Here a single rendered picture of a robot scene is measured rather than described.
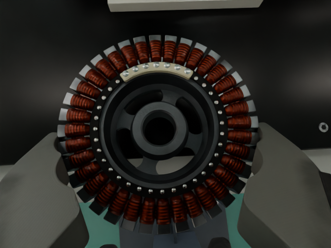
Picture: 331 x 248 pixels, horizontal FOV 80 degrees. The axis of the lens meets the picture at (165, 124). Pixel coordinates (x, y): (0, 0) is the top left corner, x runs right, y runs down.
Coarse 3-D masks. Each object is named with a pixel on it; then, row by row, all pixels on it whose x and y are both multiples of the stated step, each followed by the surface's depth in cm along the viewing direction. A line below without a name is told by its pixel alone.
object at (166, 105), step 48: (144, 48) 11; (96, 96) 11; (192, 96) 13; (240, 96) 11; (96, 144) 11; (144, 144) 11; (192, 144) 13; (240, 144) 11; (96, 192) 10; (144, 192) 10; (192, 192) 10
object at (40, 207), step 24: (48, 144) 10; (24, 168) 9; (48, 168) 8; (0, 192) 7; (24, 192) 7; (48, 192) 7; (72, 192) 7; (0, 216) 7; (24, 216) 6; (48, 216) 6; (72, 216) 6; (0, 240) 6; (24, 240) 6; (48, 240) 6; (72, 240) 6
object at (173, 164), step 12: (180, 156) 20; (192, 156) 20; (312, 156) 20; (324, 156) 20; (0, 168) 20; (156, 168) 20; (168, 168) 20; (180, 168) 20; (324, 168) 20; (0, 180) 19; (240, 192) 20
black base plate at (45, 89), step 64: (0, 0) 20; (64, 0) 20; (320, 0) 21; (0, 64) 19; (64, 64) 19; (256, 64) 19; (320, 64) 19; (0, 128) 18; (192, 128) 18; (320, 128) 18
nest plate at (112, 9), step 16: (112, 0) 19; (128, 0) 19; (144, 0) 19; (160, 0) 19; (176, 0) 19; (192, 0) 19; (208, 0) 19; (224, 0) 19; (240, 0) 19; (256, 0) 19
